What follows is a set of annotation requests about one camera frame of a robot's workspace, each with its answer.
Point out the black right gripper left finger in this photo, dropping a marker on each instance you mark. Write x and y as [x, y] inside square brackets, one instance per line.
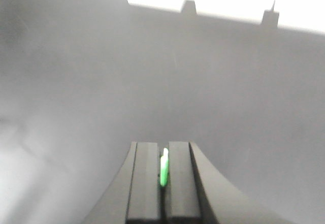
[133, 196]

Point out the green plastic spoon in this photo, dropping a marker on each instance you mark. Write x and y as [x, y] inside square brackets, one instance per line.
[164, 167]

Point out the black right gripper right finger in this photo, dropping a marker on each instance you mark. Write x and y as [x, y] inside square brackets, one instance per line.
[196, 192]

